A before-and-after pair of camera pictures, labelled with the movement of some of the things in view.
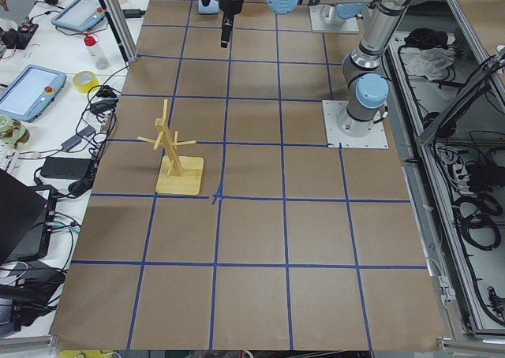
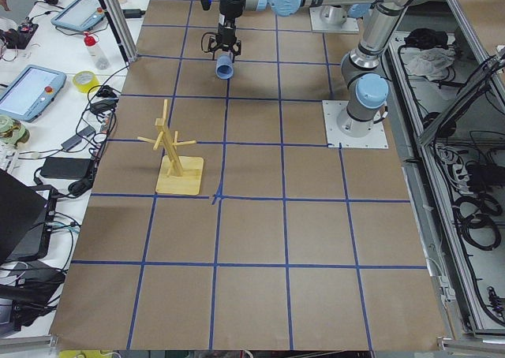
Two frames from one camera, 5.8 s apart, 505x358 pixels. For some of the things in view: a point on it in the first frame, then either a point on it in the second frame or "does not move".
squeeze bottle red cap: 95,51 does not move
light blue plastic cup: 212,8 → 225,68
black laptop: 26,219 does not move
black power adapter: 66,168 does not move
